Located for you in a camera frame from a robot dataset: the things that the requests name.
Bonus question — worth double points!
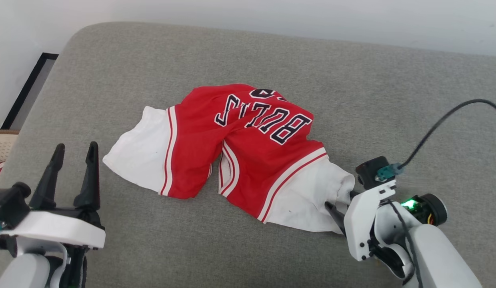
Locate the grey fabric sofa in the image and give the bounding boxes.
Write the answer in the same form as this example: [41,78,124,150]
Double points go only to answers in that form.
[0,22,496,288]

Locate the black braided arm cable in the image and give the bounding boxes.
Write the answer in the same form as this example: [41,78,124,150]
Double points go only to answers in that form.
[386,200,423,288]

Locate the red and white basketball shorts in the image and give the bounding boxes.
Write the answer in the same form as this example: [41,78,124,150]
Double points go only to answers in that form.
[102,83,356,234]

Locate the black smooth camera cable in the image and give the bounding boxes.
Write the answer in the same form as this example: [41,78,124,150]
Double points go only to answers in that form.
[399,99,496,169]

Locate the beige woven laundry basket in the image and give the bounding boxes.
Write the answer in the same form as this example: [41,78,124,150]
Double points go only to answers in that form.
[0,129,20,163]

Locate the black frame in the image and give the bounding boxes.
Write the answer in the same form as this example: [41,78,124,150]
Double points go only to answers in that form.
[0,52,60,130]

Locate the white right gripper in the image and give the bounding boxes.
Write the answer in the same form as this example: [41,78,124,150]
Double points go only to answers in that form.
[324,180,397,262]

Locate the teal right camera connector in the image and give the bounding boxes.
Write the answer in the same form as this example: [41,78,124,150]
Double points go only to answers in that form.
[376,162,405,181]

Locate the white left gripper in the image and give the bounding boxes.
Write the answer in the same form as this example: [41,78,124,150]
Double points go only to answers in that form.
[0,141,107,250]

